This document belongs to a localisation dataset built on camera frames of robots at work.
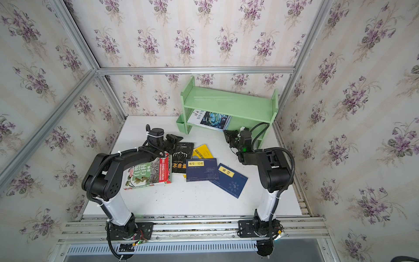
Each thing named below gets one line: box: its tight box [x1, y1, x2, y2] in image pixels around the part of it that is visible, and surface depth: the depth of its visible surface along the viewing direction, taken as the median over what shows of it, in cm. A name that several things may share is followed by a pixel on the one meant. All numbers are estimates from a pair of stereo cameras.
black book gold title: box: [171, 141, 194, 174], surface depth 97 cm
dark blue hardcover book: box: [185, 157, 220, 183], surface depth 92 cm
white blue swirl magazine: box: [187, 109, 232, 131], surface depth 103 cm
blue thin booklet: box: [208, 162, 249, 199], surface depth 90 cm
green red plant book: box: [123, 152, 172, 190], surface depth 89 cm
